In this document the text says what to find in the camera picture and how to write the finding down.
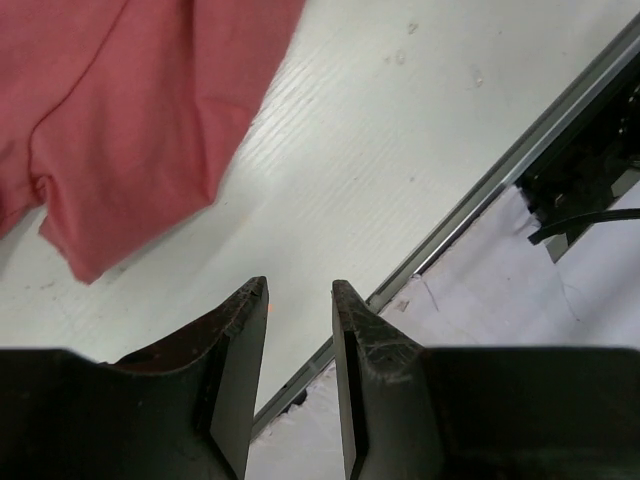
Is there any red t shirt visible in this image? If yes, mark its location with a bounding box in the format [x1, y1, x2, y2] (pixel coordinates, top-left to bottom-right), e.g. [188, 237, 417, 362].
[1, 1, 303, 284]

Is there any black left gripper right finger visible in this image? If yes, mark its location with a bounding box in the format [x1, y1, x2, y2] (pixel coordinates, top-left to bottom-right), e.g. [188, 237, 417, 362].
[332, 280, 444, 479]

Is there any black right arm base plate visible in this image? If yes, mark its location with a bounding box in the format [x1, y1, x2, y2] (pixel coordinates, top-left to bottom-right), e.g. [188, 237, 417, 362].
[519, 74, 640, 264]

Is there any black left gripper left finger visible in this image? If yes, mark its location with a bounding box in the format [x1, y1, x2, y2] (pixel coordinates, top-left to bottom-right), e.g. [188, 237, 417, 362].
[107, 277, 268, 479]

